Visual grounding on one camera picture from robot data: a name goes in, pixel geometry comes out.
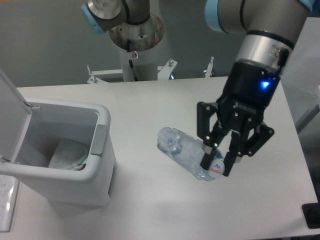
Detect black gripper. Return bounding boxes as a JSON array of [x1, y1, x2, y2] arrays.
[[196, 62, 280, 177]]

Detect crushed clear plastic bottle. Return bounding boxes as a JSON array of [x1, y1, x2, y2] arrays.
[[157, 127, 225, 181]]

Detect clear plastic wrapper green print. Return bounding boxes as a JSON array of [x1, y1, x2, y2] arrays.
[[48, 138, 90, 171]]

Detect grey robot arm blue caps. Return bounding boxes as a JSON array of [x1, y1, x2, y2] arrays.
[[81, 0, 320, 176]]

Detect white trash can open lid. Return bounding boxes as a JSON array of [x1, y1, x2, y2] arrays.
[[0, 73, 117, 207]]

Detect black device at table edge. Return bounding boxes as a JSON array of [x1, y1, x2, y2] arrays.
[[302, 202, 320, 229]]

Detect laminated paper sheet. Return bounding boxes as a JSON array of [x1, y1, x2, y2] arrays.
[[0, 175, 19, 233]]

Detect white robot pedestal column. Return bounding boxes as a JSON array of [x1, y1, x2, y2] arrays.
[[109, 13, 165, 68]]

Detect black cable on pedestal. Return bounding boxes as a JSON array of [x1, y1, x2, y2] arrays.
[[126, 38, 139, 82]]

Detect white metal base bracket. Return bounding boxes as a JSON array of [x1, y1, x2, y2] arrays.
[[85, 56, 216, 85]]

